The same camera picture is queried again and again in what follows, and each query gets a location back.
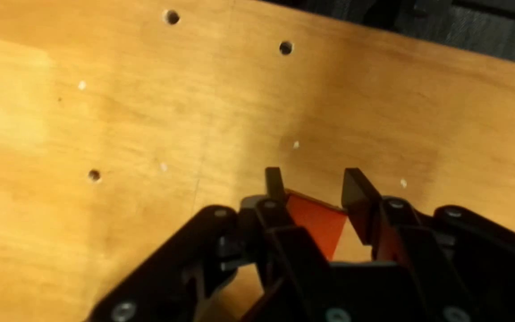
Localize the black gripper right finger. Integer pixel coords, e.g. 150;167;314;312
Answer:
341;166;515;322

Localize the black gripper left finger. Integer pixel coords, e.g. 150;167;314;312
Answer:
85;166;361;322

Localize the red rectangular block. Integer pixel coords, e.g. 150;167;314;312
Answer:
284;187;350;260

